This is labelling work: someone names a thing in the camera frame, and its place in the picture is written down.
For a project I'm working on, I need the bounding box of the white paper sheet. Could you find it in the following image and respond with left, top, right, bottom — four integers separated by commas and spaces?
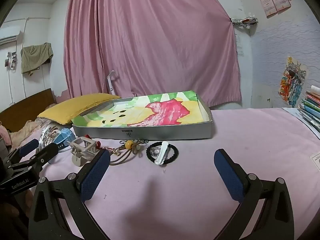
310, 152, 320, 172

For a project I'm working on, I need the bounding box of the pink curtain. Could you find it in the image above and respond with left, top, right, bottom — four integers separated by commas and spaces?
62, 0, 242, 107

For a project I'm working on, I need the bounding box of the small white wall calendar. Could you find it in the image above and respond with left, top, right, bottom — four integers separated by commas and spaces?
236, 34, 244, 57

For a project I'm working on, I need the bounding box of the colourful wall drawing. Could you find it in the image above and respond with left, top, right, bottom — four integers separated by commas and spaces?
279, 57, 307, 108

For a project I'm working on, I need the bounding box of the yellow bead cord hair tie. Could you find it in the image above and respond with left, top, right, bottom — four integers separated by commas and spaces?
109, 139, 148, 166

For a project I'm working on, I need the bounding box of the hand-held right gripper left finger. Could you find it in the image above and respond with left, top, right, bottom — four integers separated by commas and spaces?
29, 149, 112, 240

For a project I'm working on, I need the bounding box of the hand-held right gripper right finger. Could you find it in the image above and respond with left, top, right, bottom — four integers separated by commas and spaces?
214, 149, 295, 240

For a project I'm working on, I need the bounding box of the stack of books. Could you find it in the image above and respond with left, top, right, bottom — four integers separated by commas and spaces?
299, 85, 320, 128

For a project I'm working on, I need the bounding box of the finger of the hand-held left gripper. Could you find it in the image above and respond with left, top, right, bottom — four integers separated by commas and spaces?
9, 139, 40, 164
15, 143, 59, 178

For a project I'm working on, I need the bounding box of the olive green hanging cloth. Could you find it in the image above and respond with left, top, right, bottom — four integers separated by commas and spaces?
21, 42, 54, 76

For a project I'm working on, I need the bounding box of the blue smart watch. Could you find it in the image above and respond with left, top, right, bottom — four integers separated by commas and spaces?
53, 127, 76, 152

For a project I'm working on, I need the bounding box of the silver metal tray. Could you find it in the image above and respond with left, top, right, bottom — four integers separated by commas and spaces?
72, 89, 213, 140

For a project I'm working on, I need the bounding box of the pink crumpled blanket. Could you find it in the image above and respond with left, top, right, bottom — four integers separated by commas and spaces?
0, 119, 50, 153

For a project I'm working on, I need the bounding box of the white hair clip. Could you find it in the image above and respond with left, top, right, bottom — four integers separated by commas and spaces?
154, 141, 170, 165

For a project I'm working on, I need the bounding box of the white air conditioner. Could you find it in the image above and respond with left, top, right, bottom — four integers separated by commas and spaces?
0, 27, 21, 46

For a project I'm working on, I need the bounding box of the wire wall shelf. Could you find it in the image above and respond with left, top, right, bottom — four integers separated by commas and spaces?
231, 17, 258, 27

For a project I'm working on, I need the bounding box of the yellow pillow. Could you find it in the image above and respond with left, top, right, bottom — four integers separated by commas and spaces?
37, 93, 122, 125

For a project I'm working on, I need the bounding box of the striped black spiral hair tie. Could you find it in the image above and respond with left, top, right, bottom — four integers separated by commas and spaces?
146, 141, 180, 166

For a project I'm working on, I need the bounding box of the brown wooden headboard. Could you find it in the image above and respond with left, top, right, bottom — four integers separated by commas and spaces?
0, 88, 56, 133

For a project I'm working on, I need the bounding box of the silver hair claw clip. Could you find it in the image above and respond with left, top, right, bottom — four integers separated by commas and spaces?
68, 135, 101, 167

